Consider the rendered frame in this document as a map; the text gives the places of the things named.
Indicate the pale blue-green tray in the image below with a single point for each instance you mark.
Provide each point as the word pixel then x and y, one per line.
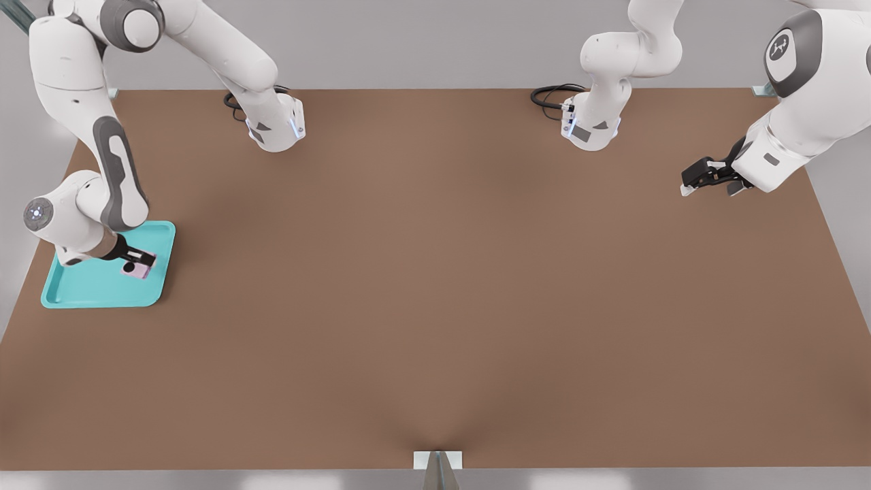
pixel 102 286

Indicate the pale lilac phone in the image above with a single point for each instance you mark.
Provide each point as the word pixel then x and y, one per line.
pixel 139 271

